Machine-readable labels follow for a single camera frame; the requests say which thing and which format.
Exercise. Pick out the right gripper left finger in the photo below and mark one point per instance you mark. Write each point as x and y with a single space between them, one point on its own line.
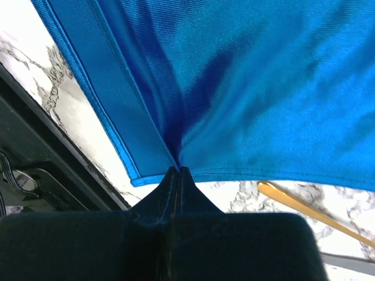
95 245

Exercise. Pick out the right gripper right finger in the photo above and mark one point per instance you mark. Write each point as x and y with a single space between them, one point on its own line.
204 243

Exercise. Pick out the blue satin napkin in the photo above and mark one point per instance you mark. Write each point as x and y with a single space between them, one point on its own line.
233 90

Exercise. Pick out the gold spoon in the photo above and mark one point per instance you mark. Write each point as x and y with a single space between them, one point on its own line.
286 198

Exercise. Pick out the silver utensil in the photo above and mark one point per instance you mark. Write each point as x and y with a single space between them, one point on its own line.
348 262

